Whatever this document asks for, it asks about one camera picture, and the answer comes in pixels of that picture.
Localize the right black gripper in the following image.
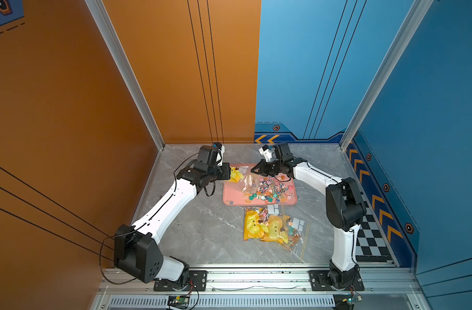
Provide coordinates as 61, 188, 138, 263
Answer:
251, 159, 285, 176

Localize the clear ziploc bag with candies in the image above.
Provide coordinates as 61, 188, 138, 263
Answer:
224, 165, 281, 195

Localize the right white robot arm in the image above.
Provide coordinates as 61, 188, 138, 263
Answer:
251, 143, 367, 291

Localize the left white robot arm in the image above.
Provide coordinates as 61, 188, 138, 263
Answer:
113, 142, 231, 290

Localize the pink plastic tray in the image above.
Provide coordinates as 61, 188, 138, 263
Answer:
223, 164, 298, 206

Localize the black white checkerboard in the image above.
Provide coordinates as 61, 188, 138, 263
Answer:
356, 204, 398, 266

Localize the left green circuit board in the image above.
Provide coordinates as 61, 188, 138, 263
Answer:
167, 295, 190, 310

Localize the green circuit board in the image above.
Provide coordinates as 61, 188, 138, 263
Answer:
167, 295, 190, 310
332, 295, 363, 310

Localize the right green circuit board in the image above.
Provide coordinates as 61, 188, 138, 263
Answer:
332, 295, 363, 310

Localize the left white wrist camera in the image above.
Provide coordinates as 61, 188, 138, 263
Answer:
212, 142, 225, 165

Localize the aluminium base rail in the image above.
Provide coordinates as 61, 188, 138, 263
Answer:
91, 263, 431, 309

